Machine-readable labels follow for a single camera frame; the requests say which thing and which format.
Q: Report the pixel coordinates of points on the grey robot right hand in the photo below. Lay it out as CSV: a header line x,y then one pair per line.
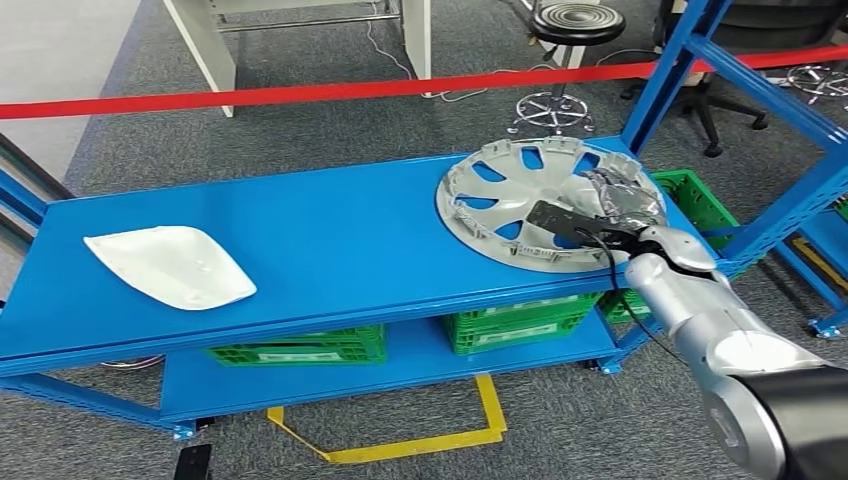
x,y
626,202

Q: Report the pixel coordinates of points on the silver plastic hubcap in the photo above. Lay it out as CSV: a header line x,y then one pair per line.
x,y
556,179

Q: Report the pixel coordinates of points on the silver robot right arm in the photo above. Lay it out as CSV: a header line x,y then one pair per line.
x,y
715,318

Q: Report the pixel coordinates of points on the white plastic shell part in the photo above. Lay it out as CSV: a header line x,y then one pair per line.
x,y
172,265

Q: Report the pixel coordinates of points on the black round stool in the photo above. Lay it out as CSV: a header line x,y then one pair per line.
x,y
578,23

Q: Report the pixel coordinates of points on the yellow floor tape outline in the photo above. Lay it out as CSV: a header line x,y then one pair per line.
x,y
818,262

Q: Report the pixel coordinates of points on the chrome base stool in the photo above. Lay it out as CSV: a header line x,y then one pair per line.
x,y
811,78

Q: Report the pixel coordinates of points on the black office chair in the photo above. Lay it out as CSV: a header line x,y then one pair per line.
x,y
788,23

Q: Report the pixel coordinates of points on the red barrier tape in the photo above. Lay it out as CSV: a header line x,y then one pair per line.
x,y
265,97

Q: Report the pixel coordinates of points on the white desk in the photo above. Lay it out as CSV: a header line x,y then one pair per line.
x,y
205,46

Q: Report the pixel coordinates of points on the black robot left foot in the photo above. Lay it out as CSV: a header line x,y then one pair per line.
x,y
193,464

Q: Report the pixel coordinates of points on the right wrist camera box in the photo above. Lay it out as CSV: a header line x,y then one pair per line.
x,y
556,222

